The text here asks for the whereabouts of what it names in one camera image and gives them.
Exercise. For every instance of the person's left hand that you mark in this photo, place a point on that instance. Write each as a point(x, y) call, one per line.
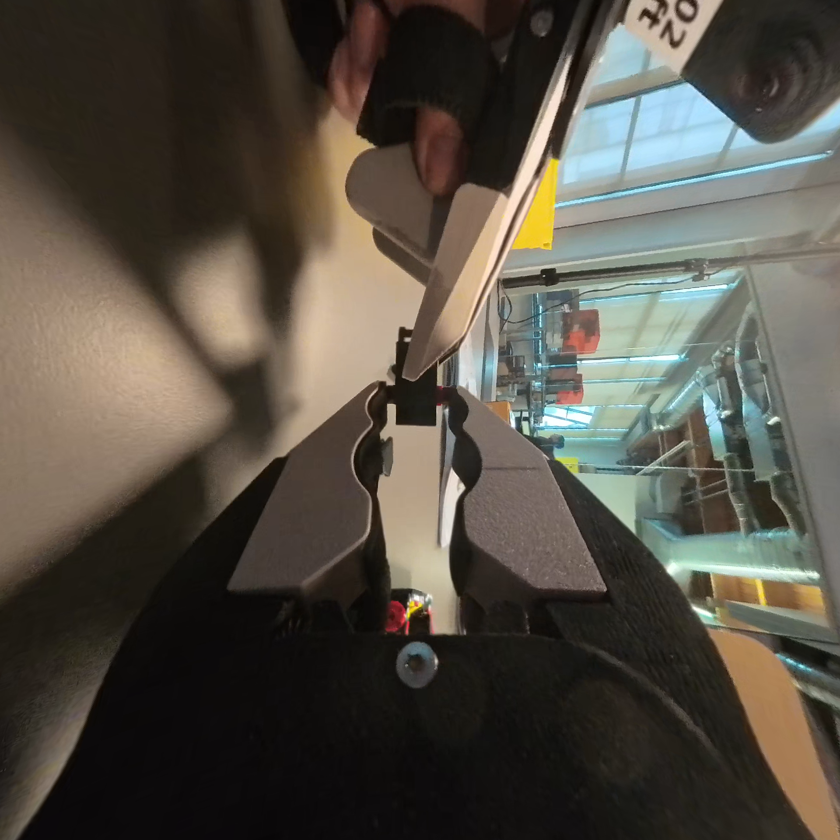
point(439, 157)

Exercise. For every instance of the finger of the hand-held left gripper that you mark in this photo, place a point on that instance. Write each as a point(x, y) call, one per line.
point(459, 275)

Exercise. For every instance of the red storage crate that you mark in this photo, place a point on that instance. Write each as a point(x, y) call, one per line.
point(569, 390)
point(581, 331)

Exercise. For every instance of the red black yellow brick model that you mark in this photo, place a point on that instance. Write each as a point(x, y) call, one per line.
point(397, 617)

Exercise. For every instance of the yellow plastic bin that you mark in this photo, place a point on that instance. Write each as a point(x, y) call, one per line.
point(538, 223)

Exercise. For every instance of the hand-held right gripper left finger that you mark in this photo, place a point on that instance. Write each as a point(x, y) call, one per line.
point(308, 518)

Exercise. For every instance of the black monitor stand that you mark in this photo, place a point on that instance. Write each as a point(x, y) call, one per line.
point(604, 272)

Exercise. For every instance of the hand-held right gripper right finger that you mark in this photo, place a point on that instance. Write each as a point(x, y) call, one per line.
point(525, 525)

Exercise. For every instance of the black brick with red pins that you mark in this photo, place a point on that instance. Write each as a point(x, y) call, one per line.
point(415, 400)

